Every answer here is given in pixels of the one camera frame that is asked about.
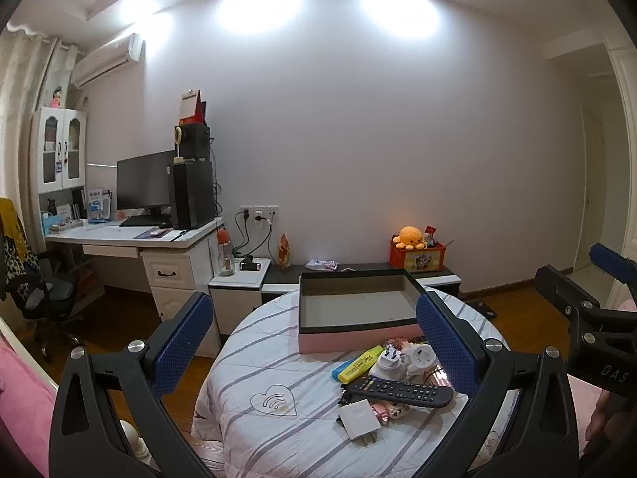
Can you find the white desk with drawers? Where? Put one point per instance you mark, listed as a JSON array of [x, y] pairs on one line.
[[169, 274]]

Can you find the red gold ornament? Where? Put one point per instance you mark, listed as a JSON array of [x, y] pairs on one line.
[[284, 254]]

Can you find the pink box with black rim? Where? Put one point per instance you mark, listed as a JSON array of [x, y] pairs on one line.
[[348, 341]]

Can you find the white glass door cabinet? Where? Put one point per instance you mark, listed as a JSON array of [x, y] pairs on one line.
[[57, 149]]

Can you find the pink glittery hair accessory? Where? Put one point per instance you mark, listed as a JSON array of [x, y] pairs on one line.
[[388, 411]]

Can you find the blue highlighter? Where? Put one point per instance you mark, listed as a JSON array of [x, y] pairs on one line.
[[341, 374]]

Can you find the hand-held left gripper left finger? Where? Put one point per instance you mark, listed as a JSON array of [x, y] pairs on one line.
[[181, 343]]

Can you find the orange storage box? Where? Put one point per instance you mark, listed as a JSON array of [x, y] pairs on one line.
[[418, 259]]

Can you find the cream curtain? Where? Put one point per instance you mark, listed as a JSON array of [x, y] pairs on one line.
[[25, 89]]

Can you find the black computer monitor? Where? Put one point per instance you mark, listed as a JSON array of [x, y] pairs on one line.
[[144, 181]]

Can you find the small doll figure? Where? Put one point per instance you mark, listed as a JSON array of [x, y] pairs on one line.
[[56, 97]]

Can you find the black computer tower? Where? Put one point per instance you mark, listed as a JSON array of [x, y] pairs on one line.
[[191, 194]]

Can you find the water bottle with orange cap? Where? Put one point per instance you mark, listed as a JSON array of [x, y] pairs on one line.
[[225, 254]]

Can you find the white air conditioner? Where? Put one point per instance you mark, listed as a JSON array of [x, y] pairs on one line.
[[104, 59]]

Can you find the black speaker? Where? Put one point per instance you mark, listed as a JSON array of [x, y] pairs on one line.
[[195, 142]]

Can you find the white nightstand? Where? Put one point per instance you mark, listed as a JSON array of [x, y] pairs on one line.
[[239, 289]]

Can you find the person's right hand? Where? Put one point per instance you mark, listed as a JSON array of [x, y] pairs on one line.
[[599, 418]]

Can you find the black keyboard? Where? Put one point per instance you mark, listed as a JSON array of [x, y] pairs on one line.
[[144, 220]]

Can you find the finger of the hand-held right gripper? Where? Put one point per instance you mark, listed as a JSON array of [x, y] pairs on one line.
[[562, 286], [609, 259]]

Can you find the black floor scale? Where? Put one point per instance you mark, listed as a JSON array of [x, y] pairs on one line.
[[481, 309]]

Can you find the small white cloth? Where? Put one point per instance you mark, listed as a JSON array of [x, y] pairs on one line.
[[321, 265]]

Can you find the black remote control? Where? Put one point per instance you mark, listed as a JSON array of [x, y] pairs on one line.
[[398, 391]]

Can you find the pink fluffy blanket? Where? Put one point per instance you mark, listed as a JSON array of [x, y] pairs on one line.
[[22, 398]]

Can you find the yellow highlighter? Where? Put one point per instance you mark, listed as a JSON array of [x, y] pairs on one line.
[[361, 360]]

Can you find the low black white cabinet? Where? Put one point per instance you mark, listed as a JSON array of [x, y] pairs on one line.
[[283, 284]]

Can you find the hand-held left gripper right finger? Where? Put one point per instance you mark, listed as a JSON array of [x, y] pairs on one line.
[[445, 343]]

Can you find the white flat charger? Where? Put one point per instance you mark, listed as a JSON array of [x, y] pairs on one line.
[[357, 420]]

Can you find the white wall socket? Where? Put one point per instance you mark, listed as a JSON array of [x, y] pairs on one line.
[[259, 214]]

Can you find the red desk calendar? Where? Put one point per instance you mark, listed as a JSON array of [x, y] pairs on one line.
[[191, 107]]

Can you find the white travel plug adapter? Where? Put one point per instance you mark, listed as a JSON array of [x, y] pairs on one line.
[[390, 362]]

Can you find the orange plush octopus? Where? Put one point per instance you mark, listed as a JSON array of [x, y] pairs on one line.
[[409, 238]]

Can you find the blue white pack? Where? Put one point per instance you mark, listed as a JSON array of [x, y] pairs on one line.
[[98, 204]]

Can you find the pink shiny small item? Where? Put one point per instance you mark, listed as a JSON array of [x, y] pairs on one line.
[[439, 374]]

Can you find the black office chair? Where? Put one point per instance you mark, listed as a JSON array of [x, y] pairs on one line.
[[45, 294]]

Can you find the white door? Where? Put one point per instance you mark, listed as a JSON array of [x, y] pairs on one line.
[[592, 189]]

